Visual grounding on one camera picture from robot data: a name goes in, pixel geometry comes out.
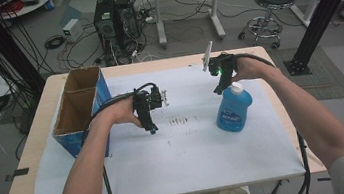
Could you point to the person's right hand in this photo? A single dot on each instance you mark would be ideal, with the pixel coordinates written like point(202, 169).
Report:
point(252, 68)

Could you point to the black computer tower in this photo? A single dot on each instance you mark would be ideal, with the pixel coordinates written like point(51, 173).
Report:
point(127, 15)
point(105, 21)

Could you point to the round white table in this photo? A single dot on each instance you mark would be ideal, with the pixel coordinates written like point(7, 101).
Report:
point(30, 6)

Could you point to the blue cardboard box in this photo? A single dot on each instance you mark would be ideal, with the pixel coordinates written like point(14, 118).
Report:
point(74, 113)

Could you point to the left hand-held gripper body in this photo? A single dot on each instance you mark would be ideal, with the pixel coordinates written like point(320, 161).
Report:
point(147, 102)

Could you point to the person's left hand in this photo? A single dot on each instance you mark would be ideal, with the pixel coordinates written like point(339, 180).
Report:
point(118, 112)

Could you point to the blue bottle with white cap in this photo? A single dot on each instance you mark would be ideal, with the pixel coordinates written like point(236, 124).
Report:
point(234, 112)

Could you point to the small white device box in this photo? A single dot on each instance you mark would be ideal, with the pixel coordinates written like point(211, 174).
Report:
point(71, 29)

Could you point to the white table mat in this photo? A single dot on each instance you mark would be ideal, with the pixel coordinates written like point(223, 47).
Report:
point(185, 162)

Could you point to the black tape strip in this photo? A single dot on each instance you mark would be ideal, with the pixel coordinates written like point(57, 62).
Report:
point(17, 174)

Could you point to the grey floor mat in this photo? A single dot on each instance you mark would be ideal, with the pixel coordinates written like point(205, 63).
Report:
point(322, 80)

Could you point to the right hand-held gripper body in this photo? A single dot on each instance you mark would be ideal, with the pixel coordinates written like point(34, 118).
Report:
point(221, 65)

